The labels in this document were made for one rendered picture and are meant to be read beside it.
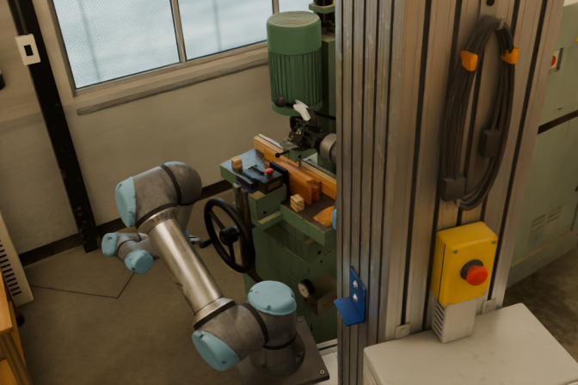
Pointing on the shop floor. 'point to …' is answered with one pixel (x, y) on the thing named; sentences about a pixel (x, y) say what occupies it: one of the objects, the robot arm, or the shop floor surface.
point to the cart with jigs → (11, 339)
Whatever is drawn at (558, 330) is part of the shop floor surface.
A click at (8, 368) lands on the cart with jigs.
